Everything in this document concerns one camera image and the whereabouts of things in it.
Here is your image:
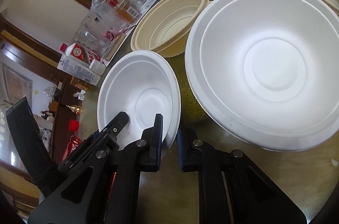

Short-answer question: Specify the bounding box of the large white foam bowl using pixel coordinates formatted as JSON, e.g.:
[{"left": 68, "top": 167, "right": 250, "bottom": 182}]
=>
[{"left": 186, "top": 0, "right": 338, "bottom": 151}]

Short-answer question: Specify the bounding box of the small white foam bowl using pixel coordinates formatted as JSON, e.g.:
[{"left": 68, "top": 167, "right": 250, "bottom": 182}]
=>
[{"left": 97, "top": 50, "right": 181, "bottom": 155}]

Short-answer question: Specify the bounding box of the large beige plastic bowl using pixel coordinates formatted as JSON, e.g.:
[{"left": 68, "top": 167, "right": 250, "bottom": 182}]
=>
[{"left": 131, "top": 0, "right": 210, "bottom": 58}]

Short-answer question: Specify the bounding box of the white tube carton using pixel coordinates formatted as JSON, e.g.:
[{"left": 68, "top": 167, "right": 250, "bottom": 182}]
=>
[{"left": 57, "top": 54, "right": 101, "bottom": 86}]

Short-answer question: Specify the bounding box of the wooden sideboard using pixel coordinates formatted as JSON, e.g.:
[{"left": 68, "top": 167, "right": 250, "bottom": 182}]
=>
[{"left": 0, "top": 15, "right": 101, "bottom": 187}]

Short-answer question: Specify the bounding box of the red white liquor bottle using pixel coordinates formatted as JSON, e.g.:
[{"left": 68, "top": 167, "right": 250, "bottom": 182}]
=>
[{"left": 60, "top": 43, "right": 101, "bottom": 65}]

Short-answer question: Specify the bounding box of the clear glass pitcher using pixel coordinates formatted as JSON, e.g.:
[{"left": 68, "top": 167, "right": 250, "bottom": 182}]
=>
[{"left": 74, "top": 24, "right": 114, "bottom": 58}]

